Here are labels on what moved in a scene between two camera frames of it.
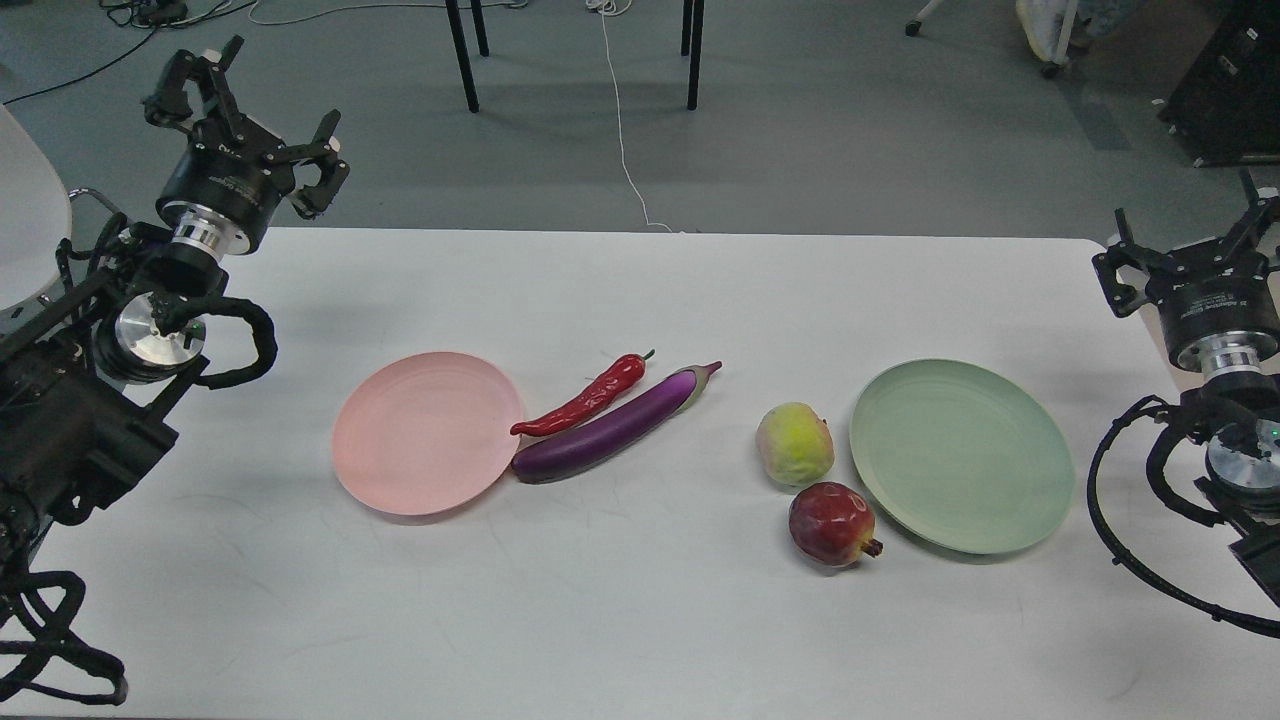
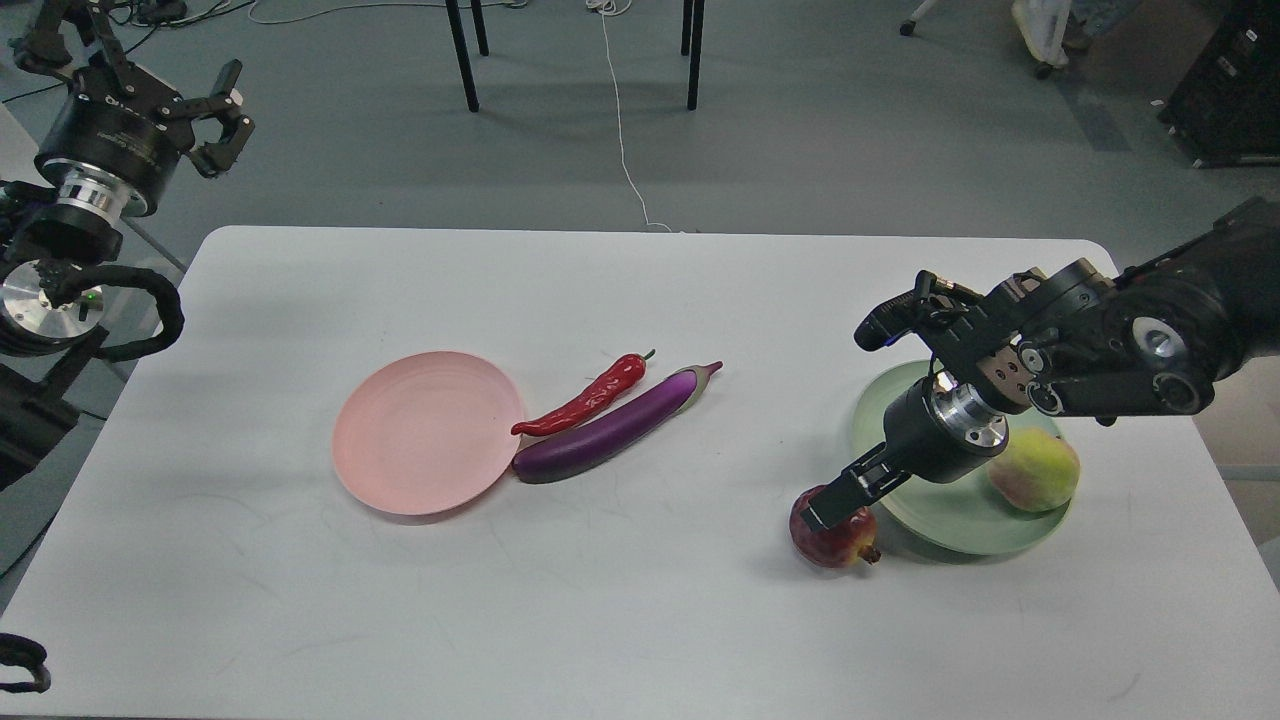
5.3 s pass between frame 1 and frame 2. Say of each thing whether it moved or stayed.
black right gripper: moved
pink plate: stayed
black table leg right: stayed
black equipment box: stayed
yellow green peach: moved
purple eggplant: stayed
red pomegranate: stayed
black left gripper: moved
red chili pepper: stayed
